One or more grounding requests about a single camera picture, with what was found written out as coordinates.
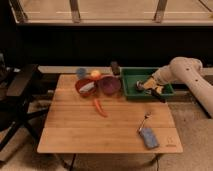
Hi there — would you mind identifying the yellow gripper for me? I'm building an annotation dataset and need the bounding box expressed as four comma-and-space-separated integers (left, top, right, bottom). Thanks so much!
143, 77, 166, 103

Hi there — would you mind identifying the dark round dish brush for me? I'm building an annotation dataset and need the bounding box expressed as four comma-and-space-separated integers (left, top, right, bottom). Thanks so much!
135, 81, 145, 92

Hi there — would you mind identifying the red bowl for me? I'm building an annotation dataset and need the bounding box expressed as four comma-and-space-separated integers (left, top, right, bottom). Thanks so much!
75, 78, 97, 97

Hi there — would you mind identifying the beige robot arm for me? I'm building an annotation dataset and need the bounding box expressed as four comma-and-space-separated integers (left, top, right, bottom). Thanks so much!
143, 57, 213, 118

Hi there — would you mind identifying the orange carrot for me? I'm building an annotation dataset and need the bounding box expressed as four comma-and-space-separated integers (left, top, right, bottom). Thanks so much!
94, 99, 107, 117

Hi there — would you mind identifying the yellow apple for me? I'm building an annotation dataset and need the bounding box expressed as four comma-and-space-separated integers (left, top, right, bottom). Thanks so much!
90, 70, 101, 80

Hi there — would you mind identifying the blue plastic cup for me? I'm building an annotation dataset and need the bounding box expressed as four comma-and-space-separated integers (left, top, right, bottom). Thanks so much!
76, 68, 87, 79

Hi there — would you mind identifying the metal spoon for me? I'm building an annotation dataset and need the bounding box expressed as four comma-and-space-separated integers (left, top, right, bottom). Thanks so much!
137, 113, 151, 132

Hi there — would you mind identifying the purple bowl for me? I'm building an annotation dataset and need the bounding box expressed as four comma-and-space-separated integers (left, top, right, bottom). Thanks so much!
98, 76, 121, 95

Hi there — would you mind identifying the white cloth in bowl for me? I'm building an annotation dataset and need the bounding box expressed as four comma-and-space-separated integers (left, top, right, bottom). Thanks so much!
79, 82, 95, 93

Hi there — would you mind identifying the blue sponge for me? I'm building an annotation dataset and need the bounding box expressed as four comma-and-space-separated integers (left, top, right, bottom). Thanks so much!
139, 127, 159, 149

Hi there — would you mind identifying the green plastic bin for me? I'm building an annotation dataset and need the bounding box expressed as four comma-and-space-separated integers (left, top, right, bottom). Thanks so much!
120, 67, 176, 101

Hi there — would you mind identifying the black office chair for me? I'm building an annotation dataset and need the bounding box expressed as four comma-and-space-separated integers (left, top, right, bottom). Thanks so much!
0, 53, 49, 151

